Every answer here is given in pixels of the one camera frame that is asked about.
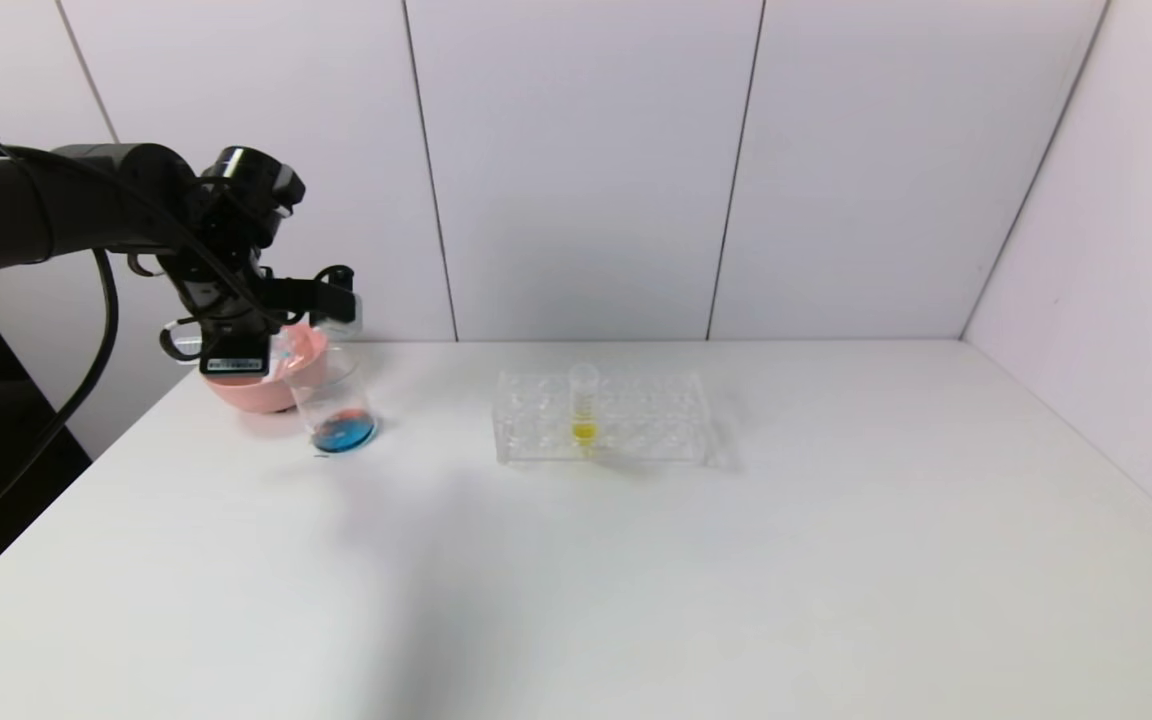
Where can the clear glass beaker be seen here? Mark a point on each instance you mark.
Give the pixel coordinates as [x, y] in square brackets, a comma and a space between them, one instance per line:
[341, 432]

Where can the test tube with yellow pigment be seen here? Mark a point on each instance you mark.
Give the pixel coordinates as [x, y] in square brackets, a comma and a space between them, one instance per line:
[584, 430]

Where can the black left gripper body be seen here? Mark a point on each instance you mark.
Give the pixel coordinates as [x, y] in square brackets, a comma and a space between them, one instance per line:
[234, 362]

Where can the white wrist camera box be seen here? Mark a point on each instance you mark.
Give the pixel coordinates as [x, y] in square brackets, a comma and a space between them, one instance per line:
[341, 312]

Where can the pink plastic bowl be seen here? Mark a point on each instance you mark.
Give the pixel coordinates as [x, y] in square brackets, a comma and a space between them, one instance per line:
[256, 397]

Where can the black bulky background object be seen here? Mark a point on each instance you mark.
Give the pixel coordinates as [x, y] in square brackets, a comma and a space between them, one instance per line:
[6, 470]

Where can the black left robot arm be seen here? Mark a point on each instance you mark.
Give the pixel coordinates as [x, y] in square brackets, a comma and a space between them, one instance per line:
[56, 200]

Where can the clear acrylic tube rack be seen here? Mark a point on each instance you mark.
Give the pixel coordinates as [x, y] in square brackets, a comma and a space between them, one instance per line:
[536, 440]

